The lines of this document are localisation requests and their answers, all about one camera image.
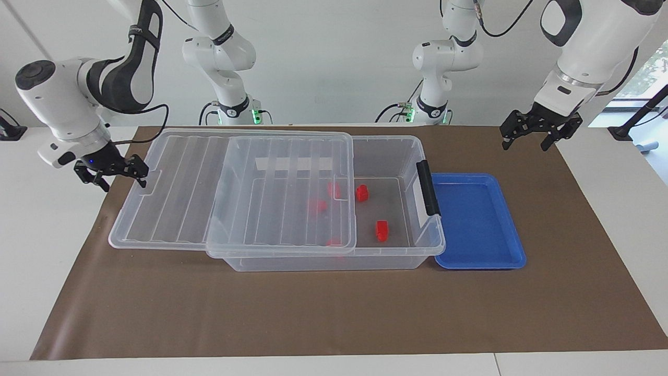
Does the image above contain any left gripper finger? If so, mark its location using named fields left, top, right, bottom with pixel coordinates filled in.
left=541, top=115, right=583, bottom=152
left=500, top=110, right=522, bottom=151

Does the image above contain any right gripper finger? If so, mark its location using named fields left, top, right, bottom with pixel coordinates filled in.
left=128, top=155, right=149, bottom=187
left=78, top=172, right=110, bottom=193

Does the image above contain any clear ribbed plastic lid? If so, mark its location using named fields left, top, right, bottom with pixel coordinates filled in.
left=108, top=129, right=357, bottom=258

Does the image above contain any blue plastic tray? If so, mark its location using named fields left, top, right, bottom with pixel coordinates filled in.
left=431, top=173, right=527, bottom=271

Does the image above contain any clear plastic storage box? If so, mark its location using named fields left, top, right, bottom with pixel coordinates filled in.
left=206, top=135, right=447, bottom=272

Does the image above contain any black tripod stand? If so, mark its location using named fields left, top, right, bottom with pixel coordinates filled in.
left=608, top=84, right=668, bottom=142

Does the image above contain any black stand foot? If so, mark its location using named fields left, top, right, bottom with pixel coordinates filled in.
left=0, top=108, right=28, bottom=142

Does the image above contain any window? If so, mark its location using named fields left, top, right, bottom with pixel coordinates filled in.
left=613, top=39, right=668, bottom=101

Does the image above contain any brown table mat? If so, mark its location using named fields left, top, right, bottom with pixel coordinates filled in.
left=30, top=125, right=668, bottom=361

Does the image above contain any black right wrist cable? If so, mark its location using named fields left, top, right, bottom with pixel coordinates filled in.
left=107, top=103, right=170, bottom=146

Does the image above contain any black right base cable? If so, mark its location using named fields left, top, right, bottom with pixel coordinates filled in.
left=198, top=102, right=221, bottom=126

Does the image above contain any black base cable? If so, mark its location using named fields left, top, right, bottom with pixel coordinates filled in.
left=375, top=102, right=414, bottom=124
left=198, top=102, right=221, bottom=126

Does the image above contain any black left forearm cable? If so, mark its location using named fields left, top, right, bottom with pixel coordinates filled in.
left=598, top=47, right=640, bottom=97

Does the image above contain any black left shoulder cable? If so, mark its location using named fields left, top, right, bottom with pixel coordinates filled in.
left=472, top=0, right=538, bottom=38

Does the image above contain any black box latch handle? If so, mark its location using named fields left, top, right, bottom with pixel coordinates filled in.
left=416, top=160, right=442, bottom=217

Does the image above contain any black left base cable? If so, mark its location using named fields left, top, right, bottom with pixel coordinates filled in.
left=375, top=102, right=414, bottom=124

